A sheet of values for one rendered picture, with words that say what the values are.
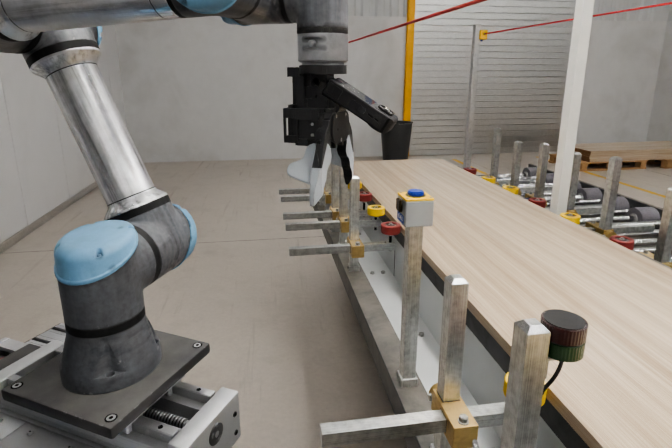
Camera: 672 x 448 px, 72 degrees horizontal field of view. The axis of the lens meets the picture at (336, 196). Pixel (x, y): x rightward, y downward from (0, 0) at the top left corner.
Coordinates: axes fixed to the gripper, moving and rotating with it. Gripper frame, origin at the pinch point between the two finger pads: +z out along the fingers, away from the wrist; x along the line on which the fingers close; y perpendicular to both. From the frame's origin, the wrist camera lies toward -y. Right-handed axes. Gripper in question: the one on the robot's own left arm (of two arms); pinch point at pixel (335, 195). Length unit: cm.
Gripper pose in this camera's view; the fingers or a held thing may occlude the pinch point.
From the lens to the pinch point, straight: 73.6
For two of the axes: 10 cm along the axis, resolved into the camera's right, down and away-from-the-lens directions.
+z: 0.0, 9.7, 2.6
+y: -9.3, -0.9, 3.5
